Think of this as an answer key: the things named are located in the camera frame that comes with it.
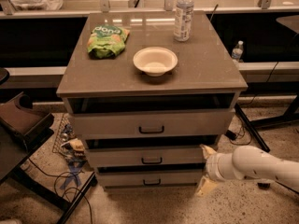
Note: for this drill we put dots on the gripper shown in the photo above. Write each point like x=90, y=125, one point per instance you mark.
x=211, y=167

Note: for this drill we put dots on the grey drawer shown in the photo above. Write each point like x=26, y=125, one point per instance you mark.
x=152, y=178
x=151, y=124
x=144, y=156

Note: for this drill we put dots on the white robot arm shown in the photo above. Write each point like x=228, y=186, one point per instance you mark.
x=246, y=163

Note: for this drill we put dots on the grey drawer cabinet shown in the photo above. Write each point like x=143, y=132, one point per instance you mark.
x=205, y=78

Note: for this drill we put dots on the black chair caster leg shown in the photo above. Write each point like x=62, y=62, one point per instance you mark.
x=264, y=185

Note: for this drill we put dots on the white paper bowl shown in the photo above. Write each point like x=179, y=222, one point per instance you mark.
x=155, y=61

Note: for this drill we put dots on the small water bottle behind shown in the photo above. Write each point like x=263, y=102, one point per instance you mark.
x=237, y=51

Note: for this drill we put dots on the clear water bottle on cabinet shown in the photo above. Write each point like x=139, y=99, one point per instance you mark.
x=183, y=20

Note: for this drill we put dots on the green chip bag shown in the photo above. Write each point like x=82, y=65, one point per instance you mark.
x=107, y=41

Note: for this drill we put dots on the dark brown side stand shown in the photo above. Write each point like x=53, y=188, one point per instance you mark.
x=23, y=130

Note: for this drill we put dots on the black desk leg frame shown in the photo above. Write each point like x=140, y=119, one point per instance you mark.
x=290, y=116

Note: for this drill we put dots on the wire basket with clutter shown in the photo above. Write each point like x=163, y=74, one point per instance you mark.
x=66, y=143

